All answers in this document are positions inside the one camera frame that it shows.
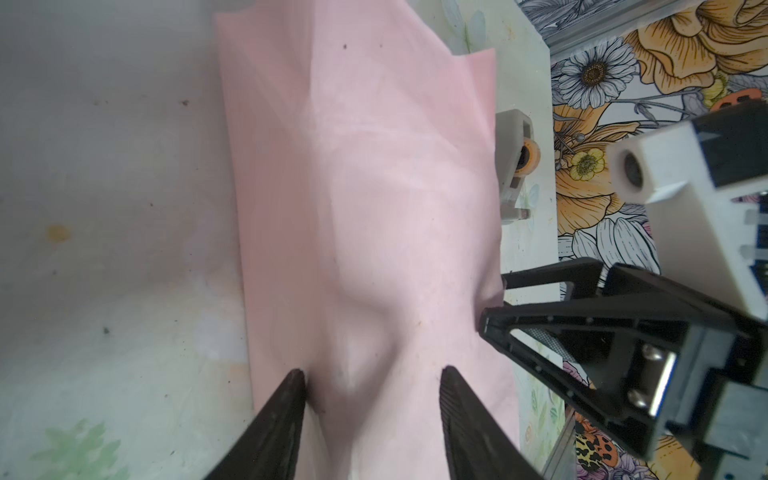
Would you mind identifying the orange adhesive tape roll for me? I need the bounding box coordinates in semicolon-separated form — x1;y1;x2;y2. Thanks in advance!
515;137;541;177

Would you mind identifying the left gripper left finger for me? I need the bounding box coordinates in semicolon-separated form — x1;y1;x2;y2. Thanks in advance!
206;369;307;480

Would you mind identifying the purple wrapping paper sheet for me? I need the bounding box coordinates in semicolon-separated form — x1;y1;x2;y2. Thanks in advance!
215;1;519;479

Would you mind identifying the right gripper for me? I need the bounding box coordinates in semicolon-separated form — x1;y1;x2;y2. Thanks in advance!
479;100;767;479

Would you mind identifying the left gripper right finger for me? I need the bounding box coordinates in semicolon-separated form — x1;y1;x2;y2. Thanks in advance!
439;366;541;480

